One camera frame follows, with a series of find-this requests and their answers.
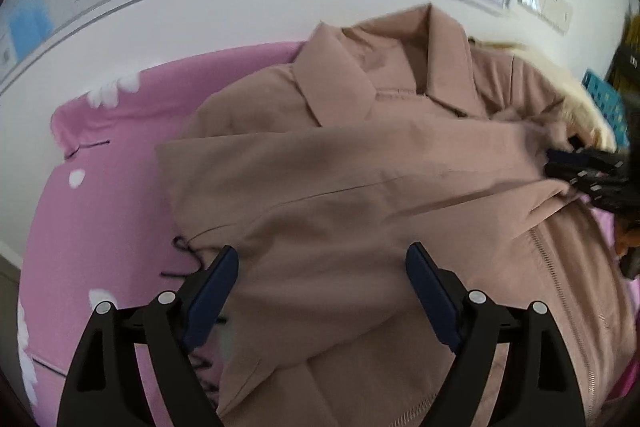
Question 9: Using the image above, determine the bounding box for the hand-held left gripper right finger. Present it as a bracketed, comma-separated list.
[405, 242, 586, 427]

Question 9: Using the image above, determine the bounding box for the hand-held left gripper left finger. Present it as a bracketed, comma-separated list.
[56, 245, 240, 427]

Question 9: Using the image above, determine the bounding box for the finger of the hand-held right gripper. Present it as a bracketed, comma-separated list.
[544, 165, 602, 190]
[546, 149, 617, 174]

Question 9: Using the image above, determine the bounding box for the dusty pink jacket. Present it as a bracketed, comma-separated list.
[154, 2, 640, 427]

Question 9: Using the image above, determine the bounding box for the person's right hand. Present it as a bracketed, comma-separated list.
[614, 223, 640, 260]

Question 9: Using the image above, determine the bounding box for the cream cloth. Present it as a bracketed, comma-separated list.
[467, 37, 619, 152]

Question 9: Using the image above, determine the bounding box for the blue perforated basket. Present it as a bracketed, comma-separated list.
[582, 72, 632, 148]

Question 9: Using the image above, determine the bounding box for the pink floral bedsheet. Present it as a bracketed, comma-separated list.
[17, 41, 640, 427]

